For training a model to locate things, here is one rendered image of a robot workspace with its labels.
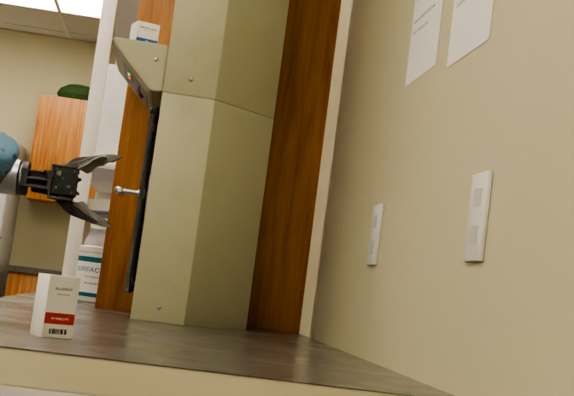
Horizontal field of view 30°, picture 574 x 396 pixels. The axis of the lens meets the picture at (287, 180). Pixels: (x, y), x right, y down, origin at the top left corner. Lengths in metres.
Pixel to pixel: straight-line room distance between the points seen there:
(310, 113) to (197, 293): 0.63
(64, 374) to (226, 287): 1.15
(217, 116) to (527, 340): 1.21
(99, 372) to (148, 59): 1.18
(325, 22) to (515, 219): 1.50
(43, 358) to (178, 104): 1.14
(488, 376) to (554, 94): 0.34
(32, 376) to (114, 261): 1.42
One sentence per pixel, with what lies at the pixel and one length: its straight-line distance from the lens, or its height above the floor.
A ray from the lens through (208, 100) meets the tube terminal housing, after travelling 2.24.
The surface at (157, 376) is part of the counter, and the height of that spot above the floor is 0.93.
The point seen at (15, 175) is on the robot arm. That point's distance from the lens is 2.28.
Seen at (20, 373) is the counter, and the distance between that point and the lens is 1.18.
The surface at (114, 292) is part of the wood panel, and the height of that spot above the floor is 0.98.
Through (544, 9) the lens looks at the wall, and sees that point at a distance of 1.28.
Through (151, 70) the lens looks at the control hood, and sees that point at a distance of 2.25.
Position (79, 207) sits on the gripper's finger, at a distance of 2.29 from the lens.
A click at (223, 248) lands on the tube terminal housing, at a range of 2.27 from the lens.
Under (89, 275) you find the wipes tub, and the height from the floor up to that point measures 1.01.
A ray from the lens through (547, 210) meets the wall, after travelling 1.16.
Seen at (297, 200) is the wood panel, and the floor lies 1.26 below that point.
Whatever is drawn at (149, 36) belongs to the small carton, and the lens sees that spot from 2.35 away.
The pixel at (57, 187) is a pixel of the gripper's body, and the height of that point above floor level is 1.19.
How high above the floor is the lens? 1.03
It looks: 6 degrees up
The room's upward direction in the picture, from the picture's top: 7 degrees clockwise
